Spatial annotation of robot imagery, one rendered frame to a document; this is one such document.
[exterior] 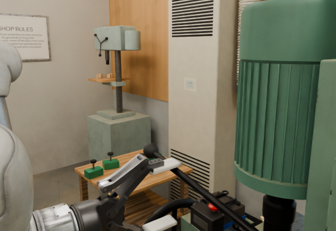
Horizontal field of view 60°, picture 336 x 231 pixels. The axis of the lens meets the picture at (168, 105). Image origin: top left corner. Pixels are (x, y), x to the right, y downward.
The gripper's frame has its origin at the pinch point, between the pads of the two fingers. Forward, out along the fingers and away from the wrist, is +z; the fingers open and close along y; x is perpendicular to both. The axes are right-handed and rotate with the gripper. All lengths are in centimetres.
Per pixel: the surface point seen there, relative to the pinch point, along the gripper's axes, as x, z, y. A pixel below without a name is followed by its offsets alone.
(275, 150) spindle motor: -18.0, 6.6, 15.4
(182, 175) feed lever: -4.0, -0.4, 6.2
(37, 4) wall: 294, 37, 46
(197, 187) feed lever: -8.5, -0.4, 5.9
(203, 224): -0.1, 10.1, -11.9
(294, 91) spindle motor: -18.9, 7.7, 25.1
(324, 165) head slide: -25.4, 7.3, 16.0
